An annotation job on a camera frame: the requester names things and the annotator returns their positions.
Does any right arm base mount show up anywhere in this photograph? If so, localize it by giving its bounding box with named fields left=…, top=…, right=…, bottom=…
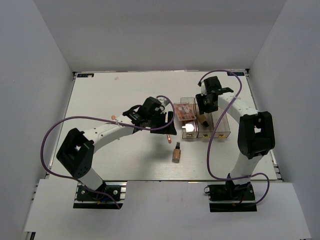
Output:
left=204, top=184, right=257, bottom=213

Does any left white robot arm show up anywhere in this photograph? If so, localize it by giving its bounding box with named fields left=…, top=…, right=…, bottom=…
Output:
left=56, top=95, right=177, bottom=200

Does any foundation bottle pump top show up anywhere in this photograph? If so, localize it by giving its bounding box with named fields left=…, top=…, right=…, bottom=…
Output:
left=172, top=141, right=181, bottom=163

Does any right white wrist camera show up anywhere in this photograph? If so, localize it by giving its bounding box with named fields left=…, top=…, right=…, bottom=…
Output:
left=200, top=82, right=208, bottom=96

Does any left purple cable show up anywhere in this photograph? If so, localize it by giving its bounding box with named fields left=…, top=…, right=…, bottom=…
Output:
left=40, top=94, right=176, bottom=210

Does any clear acrylic drawer organizer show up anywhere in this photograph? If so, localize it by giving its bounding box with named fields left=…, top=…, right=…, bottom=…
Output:
left=180, top=97, right=231, bottom=139

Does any square pink eyeshadow palette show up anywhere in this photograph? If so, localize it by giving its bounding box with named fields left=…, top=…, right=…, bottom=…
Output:
left=173, top=102, right=196, bottom=122

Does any pink lip pencil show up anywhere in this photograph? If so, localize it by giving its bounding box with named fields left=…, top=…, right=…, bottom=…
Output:
left=166, top=134, right=172, bottom=144

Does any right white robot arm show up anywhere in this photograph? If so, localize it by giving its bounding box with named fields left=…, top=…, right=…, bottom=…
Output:
left=195, top=76, right=276, bottom=200

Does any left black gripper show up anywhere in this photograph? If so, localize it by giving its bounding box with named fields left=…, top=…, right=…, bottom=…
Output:
left=147, top=110, right=177, bottom=135

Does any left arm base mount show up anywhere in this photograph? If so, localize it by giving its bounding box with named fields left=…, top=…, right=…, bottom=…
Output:
left=73, top=181, right=127, bottom=210

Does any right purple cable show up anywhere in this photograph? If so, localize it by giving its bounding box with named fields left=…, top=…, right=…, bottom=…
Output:
left=197, top=69, right=270, bottom=206

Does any purple cable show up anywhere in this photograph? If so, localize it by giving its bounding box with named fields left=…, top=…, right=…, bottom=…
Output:
left=40, top=94, right=176, bottom=210
left=197, top=69, right=270, bottom=206

